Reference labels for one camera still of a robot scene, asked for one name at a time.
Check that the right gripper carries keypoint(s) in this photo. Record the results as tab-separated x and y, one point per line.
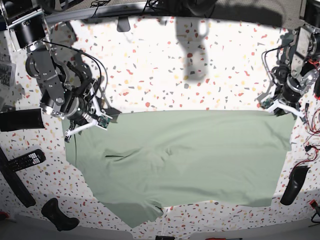
74	110

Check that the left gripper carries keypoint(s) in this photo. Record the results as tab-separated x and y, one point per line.
290	92

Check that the light green T-shirt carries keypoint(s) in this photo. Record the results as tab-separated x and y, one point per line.
146	161

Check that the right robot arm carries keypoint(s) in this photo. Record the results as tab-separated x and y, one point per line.
68	91

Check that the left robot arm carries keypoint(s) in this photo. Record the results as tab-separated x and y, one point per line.
292	68

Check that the black cylinder roll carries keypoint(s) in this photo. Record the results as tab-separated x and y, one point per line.
21	120

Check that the black TV remote control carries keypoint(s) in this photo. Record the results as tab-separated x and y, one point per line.
27	160

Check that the grey monitor stand foot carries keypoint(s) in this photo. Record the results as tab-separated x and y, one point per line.
123	24

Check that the long black bar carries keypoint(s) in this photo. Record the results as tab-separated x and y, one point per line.
15	182

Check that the black game controller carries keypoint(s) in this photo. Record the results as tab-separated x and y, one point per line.
62	222

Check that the small red clip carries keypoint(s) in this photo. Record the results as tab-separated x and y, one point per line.
313	204

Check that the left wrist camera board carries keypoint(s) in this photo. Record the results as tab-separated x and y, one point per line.
266	103

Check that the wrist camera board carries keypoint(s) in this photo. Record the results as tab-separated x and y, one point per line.
103	122
266	103

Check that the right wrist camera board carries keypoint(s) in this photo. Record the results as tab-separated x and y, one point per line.
103	122

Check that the black curved handle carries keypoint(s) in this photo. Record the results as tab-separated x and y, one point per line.
296	181

